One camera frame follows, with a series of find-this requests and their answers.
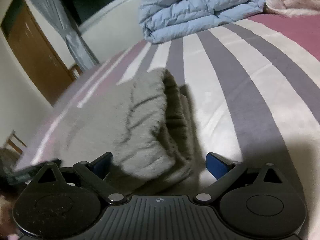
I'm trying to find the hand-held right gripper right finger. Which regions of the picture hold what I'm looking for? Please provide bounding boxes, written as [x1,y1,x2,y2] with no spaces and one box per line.
[194,152,287,203]

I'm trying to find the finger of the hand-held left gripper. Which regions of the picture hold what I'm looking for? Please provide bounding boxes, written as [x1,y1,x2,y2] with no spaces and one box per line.
[14,158,62,180]

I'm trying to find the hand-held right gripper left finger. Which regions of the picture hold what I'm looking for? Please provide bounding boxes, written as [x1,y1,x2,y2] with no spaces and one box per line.
[33,152,125,205]

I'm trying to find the grey pants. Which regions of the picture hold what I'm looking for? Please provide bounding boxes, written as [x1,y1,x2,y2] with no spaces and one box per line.
[37,67,199,193]

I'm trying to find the pink grey striped bed sheet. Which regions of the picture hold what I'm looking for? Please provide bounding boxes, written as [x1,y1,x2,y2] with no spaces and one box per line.
[12,12,320,240]

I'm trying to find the brown wooden door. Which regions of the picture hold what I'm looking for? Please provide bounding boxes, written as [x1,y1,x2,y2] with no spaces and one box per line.
[0,0,75,105]

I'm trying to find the grey curtain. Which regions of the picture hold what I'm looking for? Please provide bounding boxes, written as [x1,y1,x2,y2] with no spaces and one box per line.
[19,0,99,72]

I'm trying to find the folded light blue duvet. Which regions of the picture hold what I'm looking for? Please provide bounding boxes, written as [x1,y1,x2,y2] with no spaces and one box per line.
[139,0,265,44]

